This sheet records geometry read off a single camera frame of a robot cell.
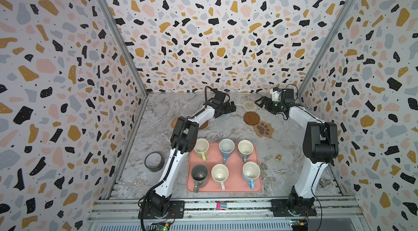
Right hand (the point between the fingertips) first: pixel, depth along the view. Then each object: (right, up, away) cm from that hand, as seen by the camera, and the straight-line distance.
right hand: (260, 100), depth 97 cm
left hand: (-15, -4, +8) cm, 17 cm away
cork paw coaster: (+3, -18, +6) cm, 19 cm away
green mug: (-35, -27, -5) cm, 45 cm away
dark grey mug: (-35, -38, -16) cm, 54 cm away
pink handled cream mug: (-25, -38, -14) cm, 48 cm away
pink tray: (-17, -42, -16) cm, 48 cm away
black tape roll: (-60, -34, -8) cm, 70 cm away
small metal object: (+27, -42, -16) cm, 52 cm away
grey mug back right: (-10, -28, -5) cm, 30 cm away
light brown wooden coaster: (-3, -12, +11) cm, 16 cm away
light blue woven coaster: (-22, -10, +9) cm, 26 cm away
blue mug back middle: (-21, -26, -9) cm, 35 cm away
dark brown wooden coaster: (-32, -13, -22) cm, 41 cm away
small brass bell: (+8, -32, -9) cm, 34 cm away
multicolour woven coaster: (-4, -4, +17) cm, 18 cm away
